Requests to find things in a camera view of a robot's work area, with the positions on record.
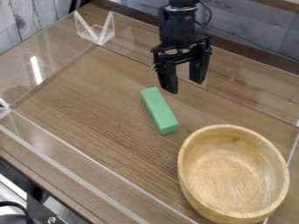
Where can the wooden bowl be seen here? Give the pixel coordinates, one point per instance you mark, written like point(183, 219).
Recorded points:
point(232, 174)

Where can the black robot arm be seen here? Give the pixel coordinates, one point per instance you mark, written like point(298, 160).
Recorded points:
point(183, 4)

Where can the black metal table bracket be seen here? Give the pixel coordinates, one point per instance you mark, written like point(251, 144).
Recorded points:
point(40, 213)

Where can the green rectangular block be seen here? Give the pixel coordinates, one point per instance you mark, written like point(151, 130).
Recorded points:
point(159, 110)

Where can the clear acrylic corner bracket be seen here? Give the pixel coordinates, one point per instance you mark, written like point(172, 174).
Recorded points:
point(95, 33)

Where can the clear acrylic tray wall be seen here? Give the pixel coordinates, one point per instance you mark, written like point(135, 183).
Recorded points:
point(78, 134)

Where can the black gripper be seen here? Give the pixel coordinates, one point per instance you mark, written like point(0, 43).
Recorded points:
point(182, 45)

